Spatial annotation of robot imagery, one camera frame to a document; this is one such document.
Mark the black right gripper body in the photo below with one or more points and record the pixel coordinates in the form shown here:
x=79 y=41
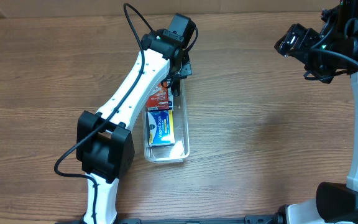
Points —
x=305 y=42

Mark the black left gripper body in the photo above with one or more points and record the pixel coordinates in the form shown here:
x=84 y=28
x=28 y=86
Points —
x=183 y=70

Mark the black bottle white cap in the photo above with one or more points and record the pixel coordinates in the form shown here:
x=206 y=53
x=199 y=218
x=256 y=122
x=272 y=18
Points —
x=176 y=87

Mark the red medicine box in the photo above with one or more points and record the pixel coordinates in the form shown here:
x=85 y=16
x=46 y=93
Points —
x=160 y=99

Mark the blue yellow Vicks VapoDrops box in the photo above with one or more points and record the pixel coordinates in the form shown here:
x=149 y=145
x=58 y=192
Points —
x=161 y=128

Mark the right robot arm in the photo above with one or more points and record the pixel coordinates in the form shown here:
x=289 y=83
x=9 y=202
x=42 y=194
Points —
x=327 y=54

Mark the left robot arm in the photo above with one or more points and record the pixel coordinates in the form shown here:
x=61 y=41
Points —
x=105 y=144

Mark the clear plastic container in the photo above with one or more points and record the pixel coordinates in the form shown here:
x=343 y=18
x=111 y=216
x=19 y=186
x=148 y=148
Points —
x=179 y=151

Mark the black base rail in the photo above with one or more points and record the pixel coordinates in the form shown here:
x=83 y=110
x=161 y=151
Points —
x=248 y=219

